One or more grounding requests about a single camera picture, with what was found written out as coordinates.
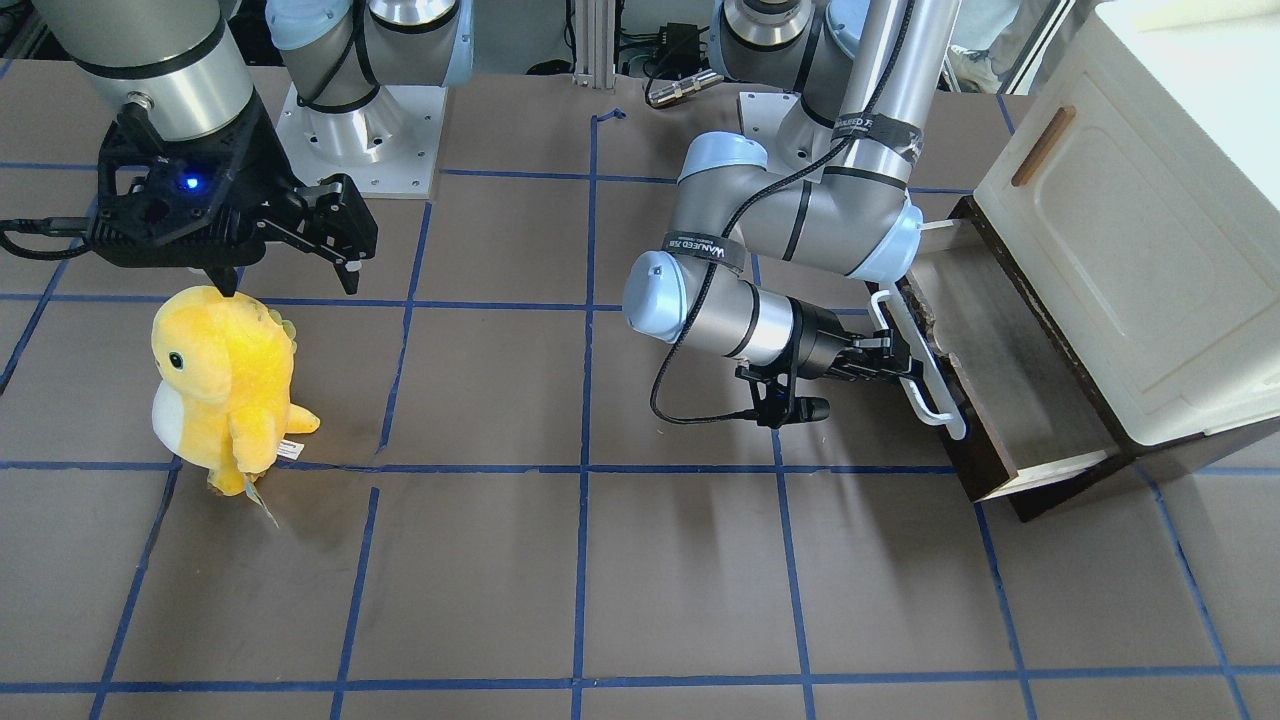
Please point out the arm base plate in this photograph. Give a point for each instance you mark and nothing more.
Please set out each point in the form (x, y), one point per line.
(388, 148)

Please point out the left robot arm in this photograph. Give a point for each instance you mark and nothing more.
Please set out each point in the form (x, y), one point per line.
(865, 73)

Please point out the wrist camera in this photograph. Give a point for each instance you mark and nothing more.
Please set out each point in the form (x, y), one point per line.
(774, 403)
(179, 214)

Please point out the cream white cabinet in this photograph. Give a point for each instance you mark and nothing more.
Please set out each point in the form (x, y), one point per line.
(1150, 233)

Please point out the dark wooden drawer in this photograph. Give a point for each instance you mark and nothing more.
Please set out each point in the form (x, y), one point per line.
(1024, 427)

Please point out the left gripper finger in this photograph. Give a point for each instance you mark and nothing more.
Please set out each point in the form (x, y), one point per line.
(882, 346)
(900, 372)

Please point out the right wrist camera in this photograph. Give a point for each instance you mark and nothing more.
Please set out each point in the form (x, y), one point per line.
(179, 214)

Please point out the white drawer handle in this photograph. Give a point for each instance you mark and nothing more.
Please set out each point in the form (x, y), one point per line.
(915, 360)

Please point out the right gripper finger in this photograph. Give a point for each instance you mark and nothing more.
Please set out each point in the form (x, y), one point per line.
(330, 219)
(226, 279)

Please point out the yellow plush dinosaur toy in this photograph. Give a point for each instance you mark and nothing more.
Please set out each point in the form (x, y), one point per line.
(224, 401)

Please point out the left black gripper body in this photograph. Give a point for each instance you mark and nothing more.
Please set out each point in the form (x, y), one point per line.
(819, 335)

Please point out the wooden cabinet top handle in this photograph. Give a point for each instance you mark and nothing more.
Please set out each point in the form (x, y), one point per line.
(1043, 147)

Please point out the aluminium frame post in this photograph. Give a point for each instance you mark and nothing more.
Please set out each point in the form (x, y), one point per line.
(595, 25)

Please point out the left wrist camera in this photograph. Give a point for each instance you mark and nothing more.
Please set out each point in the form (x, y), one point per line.
(774, 403)

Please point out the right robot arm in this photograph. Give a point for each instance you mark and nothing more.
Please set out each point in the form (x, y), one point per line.
(177, 59)

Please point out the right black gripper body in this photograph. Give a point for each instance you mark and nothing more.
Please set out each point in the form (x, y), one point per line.
(268, 160)

